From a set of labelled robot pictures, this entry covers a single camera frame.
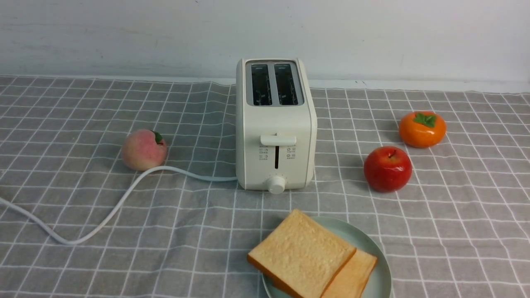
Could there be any toast slice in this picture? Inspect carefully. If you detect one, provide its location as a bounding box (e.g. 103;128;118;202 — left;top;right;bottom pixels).
321;249;378;298
247;209;357;298

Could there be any white two-slot toaster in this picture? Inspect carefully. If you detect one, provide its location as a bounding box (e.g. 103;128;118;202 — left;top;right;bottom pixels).
235;58;318;194

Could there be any pink peach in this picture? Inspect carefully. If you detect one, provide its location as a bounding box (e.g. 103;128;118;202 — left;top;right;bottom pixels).
121;130;167;171

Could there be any red apple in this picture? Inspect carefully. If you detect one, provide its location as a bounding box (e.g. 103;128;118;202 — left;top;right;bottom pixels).
364;146;413;193

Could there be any orange persimmon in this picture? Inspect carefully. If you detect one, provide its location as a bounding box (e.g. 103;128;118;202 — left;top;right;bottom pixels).
399;111;447;149

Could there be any light green plate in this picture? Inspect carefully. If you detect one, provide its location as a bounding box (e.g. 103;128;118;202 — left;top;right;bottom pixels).
263;216;392;298

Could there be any grey checked tablecloth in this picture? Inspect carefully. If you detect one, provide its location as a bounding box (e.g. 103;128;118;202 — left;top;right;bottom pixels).
0;75;529;298

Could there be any white power cable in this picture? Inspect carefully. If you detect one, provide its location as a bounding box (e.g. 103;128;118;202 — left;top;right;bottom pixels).
0;166;238;245

